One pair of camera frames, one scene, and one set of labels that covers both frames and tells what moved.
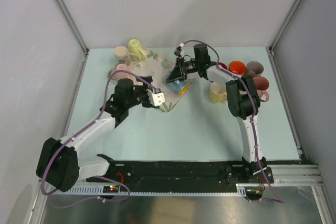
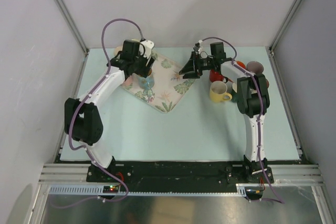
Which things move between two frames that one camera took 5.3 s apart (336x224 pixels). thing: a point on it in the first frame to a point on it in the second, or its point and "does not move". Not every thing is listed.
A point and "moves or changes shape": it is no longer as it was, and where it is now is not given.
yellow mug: x=218 y=92 does not move
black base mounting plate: x=185 y=173 does not move
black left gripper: x=146 y=86 to x=144 y=70
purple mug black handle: x=255 y=67 does not move
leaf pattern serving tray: x=158 y=67 does not move
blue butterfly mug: x=181 y=86 moves or changes shape
